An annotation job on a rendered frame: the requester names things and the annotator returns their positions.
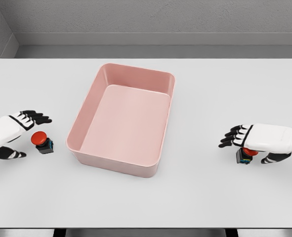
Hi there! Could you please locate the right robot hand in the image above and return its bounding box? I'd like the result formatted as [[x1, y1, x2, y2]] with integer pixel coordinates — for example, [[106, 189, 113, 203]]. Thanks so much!
[[218, 123, 292, 164]]

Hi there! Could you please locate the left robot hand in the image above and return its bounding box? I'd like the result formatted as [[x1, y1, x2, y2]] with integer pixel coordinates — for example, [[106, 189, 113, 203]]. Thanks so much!
[[0, 110, 53, 160]]

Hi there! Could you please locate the pink rectangular plastic basket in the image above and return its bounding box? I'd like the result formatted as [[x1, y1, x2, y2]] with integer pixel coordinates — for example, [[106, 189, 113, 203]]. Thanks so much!
[[66, 63, 176, 179]]

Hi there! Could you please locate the red button industrial switch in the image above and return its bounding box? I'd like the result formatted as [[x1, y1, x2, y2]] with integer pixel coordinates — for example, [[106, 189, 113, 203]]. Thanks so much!
[[31, 131, 55, 155], [236, 147, 259, 165]]

